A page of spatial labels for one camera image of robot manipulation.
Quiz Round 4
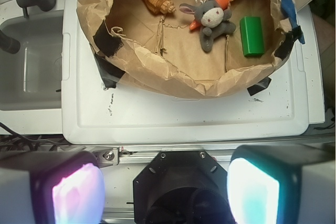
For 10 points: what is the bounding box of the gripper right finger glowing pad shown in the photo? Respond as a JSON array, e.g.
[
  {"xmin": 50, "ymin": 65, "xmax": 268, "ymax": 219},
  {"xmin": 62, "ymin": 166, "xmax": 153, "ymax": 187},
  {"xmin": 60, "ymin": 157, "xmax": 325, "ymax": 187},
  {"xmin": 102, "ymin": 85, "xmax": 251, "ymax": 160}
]
[{"xmin": 227, "ymin": 144, "xmax": 335, "ymax": 223}]

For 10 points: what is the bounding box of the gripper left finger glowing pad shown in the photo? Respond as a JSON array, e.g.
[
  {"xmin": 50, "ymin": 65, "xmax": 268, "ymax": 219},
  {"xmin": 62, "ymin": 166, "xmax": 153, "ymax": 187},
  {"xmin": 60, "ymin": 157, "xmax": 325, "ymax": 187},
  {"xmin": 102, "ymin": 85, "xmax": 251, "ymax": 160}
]
[{"xmin": 1, "ymin": 151, "xmax": 105, "ymax": 223}]

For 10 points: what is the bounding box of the orange spiral sea shell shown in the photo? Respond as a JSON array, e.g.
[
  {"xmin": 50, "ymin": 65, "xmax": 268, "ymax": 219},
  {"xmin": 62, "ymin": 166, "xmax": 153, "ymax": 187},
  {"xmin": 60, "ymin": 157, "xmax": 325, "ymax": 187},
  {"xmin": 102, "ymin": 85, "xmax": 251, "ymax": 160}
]
[{"xmin": 142, "ymin": 0, "xmax": 176, "ymax": 15}]

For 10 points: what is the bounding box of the black tape piece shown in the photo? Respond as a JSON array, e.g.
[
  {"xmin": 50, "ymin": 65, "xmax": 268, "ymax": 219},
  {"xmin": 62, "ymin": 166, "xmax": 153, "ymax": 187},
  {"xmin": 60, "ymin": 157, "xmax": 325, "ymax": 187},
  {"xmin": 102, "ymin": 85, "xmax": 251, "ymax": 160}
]
[
  {"xmin": 247, "ymin": 77, "xmax": 271, "ymax": 96},
  {"xmin": 275, "ymin": 26, "xmax": 303, "ymax": 61},
  {"xmin": 93, "ymin": 21, "xmax": 123, "ymax": 57},
  {"xmin": 94, "ymin": 54, "xmax": 125, "ymax": 88}
]

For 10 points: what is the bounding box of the grey sink basin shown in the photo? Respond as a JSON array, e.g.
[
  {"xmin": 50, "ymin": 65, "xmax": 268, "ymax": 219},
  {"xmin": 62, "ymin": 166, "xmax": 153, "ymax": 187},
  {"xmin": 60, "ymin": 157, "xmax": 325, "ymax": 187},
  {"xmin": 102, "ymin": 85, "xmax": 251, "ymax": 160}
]
[{"xmin": 1, "ymin": 0, "xmax": 65, "ymax": 135}]

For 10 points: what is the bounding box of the green rectangular block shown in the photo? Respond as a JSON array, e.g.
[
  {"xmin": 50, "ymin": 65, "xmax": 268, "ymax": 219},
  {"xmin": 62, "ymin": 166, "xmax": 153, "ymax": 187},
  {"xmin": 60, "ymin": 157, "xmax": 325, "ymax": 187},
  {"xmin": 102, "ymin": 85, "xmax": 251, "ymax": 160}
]
[{"xmin": 239, "ymin": 16, "xmax": 265, "ymax": 57}]

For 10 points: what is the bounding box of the grey plush donkey toy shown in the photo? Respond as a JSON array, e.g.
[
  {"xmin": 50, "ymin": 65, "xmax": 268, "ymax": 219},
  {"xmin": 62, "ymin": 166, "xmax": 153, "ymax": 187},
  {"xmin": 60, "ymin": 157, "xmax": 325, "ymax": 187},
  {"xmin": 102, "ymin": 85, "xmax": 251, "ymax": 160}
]
[{"xmin": 179, "ymin": 0, "xmax": 236, "ymax": 52}]

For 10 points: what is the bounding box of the crumpled brown paper bag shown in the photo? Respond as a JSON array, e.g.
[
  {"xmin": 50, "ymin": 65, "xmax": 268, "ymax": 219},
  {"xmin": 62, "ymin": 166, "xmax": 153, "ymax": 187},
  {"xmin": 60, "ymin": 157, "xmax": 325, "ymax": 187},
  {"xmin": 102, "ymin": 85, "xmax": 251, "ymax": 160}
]
[{"xmin": 77, "ymin": 0, "xmax": 291, "ymax": 99}]

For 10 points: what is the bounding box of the blue painter tape strip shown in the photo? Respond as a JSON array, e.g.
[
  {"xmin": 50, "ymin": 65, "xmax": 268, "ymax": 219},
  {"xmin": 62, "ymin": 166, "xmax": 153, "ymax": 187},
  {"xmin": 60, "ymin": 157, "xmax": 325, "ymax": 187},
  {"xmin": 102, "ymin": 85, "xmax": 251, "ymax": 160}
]
[{"xmin": 280, "ymin": 0, "xmax": 305, "ymax": 45}]

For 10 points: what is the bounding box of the aluminium frame rail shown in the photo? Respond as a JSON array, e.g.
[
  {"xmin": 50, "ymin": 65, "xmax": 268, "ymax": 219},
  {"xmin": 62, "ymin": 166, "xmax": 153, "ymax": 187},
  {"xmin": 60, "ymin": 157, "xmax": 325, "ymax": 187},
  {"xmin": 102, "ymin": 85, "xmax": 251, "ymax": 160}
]
[{"xmin": 90, "ymin": 144, "xmax": 336, "ymax": 168}]

